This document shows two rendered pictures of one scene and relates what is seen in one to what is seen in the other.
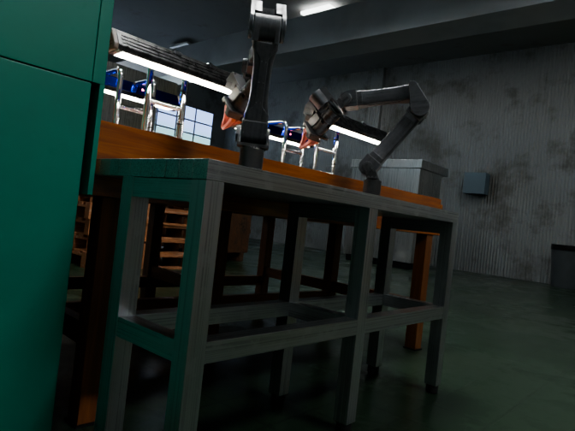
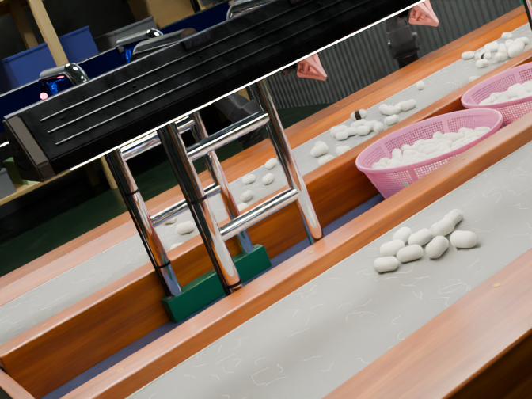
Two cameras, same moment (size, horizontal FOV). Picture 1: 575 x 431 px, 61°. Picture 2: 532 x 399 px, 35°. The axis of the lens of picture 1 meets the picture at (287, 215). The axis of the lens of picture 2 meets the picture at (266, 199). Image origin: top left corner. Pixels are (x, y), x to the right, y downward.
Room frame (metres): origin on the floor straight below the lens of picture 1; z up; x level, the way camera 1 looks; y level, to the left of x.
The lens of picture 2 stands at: (3.81, 0.40, 1.17)
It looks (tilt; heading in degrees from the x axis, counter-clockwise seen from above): 15 degrees down; 199
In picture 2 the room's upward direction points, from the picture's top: 22 degrees counter-clockwise
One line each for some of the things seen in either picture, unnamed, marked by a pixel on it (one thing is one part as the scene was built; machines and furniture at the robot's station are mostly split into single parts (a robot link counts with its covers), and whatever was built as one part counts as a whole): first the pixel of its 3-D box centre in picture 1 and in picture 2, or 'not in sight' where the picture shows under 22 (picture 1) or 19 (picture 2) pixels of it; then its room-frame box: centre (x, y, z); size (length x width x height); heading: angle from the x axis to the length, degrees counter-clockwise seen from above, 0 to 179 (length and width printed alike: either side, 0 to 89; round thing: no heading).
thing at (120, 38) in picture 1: (191, 67); not in sight; (1.74, 0.40, 1.08); 0.62 x 0.08 x 0.07; 136
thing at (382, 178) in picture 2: not in sight; (435, 161); (2.33, 0.22, 0.72); 0.27 x 0.27 x 0.10
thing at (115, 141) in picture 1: (315, 197); (319, 159); (1.86, -0.10, 0.67); 1.81 x 0.12 x 0.19; 136
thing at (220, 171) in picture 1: (259, 194); not in sight; (1.65, 0.10, 0.65); 1.20 x 0.90 x 0.04; 139
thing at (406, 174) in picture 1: (394, 214); not in sight; (8.64, -1.89, 0.90); 1.36 x 1.05 x 1.79; 49
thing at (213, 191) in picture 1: (319, 310); not in sight; (1.45, -0.13, 0.32); 1.20 x 0.29 x 0.63; 139
